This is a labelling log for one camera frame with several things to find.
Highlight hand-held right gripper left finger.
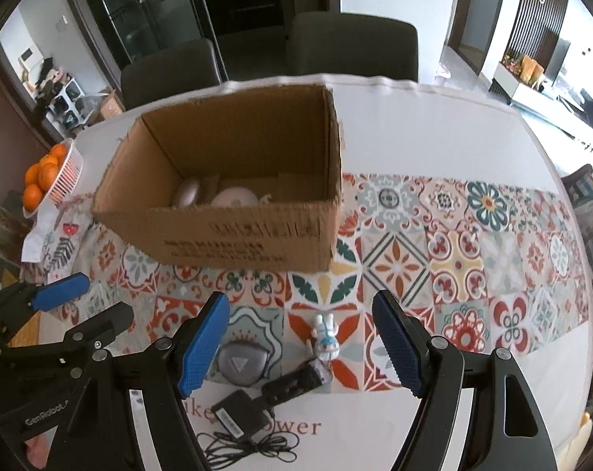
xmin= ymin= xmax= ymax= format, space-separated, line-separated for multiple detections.
xmin=51 ymin=292 xmax=231 ymax=471

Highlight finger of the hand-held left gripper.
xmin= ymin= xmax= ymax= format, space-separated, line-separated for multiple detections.
xmin=0 ymin=272 xmax=90 ymax=315
xmin=64 ymin=303 xmax=134 ymax=354

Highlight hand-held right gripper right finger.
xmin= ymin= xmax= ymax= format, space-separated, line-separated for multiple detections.
xmin=372 ymin=290 xmax=557 ymax=471

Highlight grey round device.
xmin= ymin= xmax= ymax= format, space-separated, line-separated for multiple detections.
xmin=217 ymin=341 xmax=270 ymax=386

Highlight white astronaut figurine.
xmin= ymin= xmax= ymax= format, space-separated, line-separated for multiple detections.
xmin=309 ymin=313 xmax=339 ymax=361

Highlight black power adapter with cable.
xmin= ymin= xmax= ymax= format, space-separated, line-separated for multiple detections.
xmin=197 ymin=389 xmax=297 ymax=458

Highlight black rectangular device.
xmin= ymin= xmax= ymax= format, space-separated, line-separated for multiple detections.
xmin=261 ymin=359 xmax=333 ymax=403

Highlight brown cardboard box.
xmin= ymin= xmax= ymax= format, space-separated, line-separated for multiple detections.
xmin=91 ymin=83 xmax=346 ymax=273

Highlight pink cloth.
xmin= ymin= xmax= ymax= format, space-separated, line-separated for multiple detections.
xmin=24 ymin=439 xmax=49 ymax=469

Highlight patterned tile-print table runner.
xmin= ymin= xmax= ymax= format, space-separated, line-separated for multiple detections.
xmin=32 ymin=172 xmax=593 ymax=452

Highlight dried plant bunch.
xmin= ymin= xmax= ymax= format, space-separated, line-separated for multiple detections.
xmin=0 ymin=191 xmax=33 ymax=261

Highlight white fruit basket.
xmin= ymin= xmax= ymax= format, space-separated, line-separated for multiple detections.
xmin=22 ymin=138 xmax=85 ymax=217

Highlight white round device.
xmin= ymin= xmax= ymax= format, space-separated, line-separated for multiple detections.
xmin=212 ymin=188 xmax=259 ymax=207

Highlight grey oval object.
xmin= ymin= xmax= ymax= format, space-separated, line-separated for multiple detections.
xmin=171 ymin=178 xmax=202 ymax=207

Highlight white shoe rack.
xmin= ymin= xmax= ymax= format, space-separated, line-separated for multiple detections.
xmin=44 ymin=81 xmax=89 ymax=133

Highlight small cardboard box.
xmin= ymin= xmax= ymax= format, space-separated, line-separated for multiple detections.
xmin=98 ymin=88 xmax=126 ymax=119

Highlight pile of bags and hats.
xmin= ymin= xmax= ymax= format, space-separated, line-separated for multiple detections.
xmin=34 ymin=59 xmax=74 ymax=104

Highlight wooden chair with cushion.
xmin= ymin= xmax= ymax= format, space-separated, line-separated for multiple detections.
xmin=561 ymin=164 xmax=593 ymax=276

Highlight dark grey dining chair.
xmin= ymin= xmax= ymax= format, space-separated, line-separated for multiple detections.
xmin=287 ymin=11 xmax=420 ymax=82
xmin=121 ymin=38 xmax=224 ymax=111

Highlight white tv cabinet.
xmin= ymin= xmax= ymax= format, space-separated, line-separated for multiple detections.
xmin=493 ymin=66 xmax=593 ymax=143

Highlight black framed glass door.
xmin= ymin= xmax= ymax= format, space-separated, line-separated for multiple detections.
xmin=73 ymin=0 xmax=214 ymax=74

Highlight orange table ornaments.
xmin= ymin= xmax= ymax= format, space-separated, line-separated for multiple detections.
xmin=505 ymin=54 xmax=545 ymax=84

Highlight black television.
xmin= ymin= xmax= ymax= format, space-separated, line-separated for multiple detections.
xmin=551 ymin=38 xmax=571 ymax=84

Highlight dark room door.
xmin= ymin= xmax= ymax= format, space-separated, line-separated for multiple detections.
xmin=448 ymin=0 xmax=498 ymax=52

